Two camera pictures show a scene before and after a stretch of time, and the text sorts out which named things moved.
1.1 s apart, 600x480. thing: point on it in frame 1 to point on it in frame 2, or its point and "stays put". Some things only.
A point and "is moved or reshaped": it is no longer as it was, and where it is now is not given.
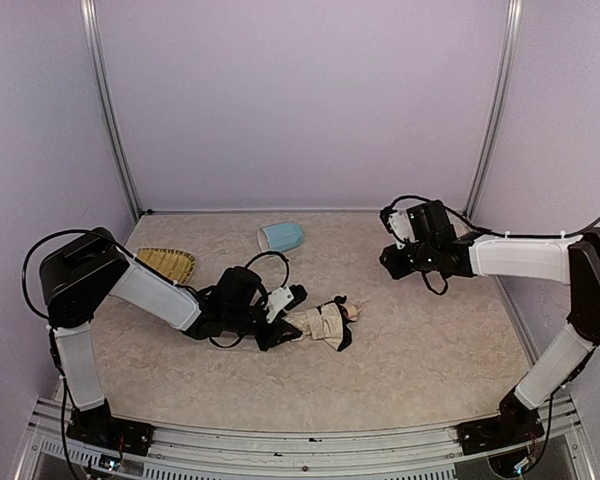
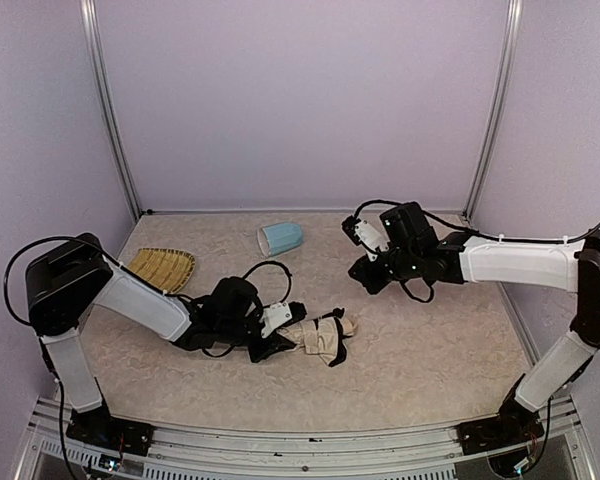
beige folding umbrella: [328, 321] is moved or reshaped
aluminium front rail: [554, 449] stays put
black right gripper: [394, 261] to [372, 270]
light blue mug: [280, 237] stays put
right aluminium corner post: [512, 35] stays put
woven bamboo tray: [176, 264] stays put
